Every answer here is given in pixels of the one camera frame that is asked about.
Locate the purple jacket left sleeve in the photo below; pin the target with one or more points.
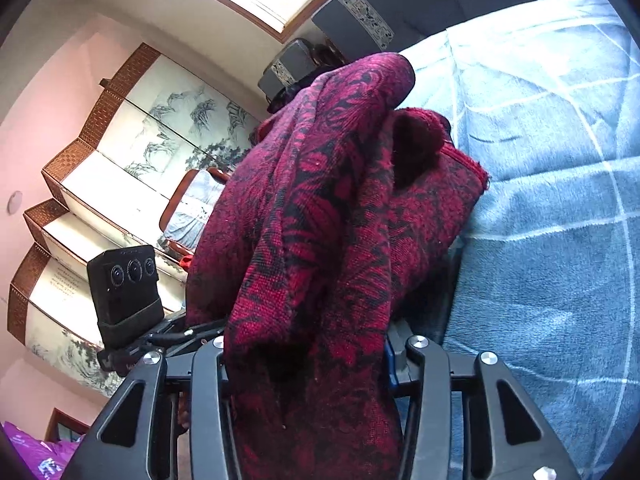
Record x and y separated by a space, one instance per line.
45 460

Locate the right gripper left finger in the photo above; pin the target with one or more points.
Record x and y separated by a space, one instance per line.
136 434

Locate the painted folding screen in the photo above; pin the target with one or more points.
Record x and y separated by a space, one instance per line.
145 169

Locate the black bag near sofa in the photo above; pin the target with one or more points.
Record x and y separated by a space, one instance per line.
327 58

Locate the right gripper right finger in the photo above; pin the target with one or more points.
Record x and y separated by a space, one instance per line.
470 409

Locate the small dark chair cushion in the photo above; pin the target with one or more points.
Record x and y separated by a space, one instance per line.
291 64

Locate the red wooden armchair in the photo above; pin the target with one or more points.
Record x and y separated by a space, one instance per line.
187 209

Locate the dark red knitted sweater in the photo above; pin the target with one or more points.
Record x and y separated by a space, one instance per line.
342 208

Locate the blue checked bed sheet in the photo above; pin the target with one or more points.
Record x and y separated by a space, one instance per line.
545 96

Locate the red garment on chair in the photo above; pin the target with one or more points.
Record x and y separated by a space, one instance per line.
185 262

